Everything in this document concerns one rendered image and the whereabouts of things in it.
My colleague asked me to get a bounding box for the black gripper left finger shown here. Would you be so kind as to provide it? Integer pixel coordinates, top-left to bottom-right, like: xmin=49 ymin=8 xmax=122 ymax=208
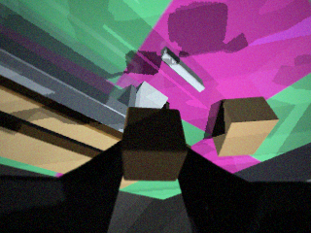
xmin=0 ymin=140 xmax=122 ymax=233

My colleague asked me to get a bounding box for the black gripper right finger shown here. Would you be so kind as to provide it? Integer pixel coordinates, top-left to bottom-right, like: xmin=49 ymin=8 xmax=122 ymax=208
xmin=178 ymin=148 xmax=311 ymax=233

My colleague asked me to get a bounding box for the brown rectangular block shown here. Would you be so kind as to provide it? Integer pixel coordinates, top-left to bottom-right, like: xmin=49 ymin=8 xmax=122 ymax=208
xmin=212 ymin=96 xmax=279 ymax=157

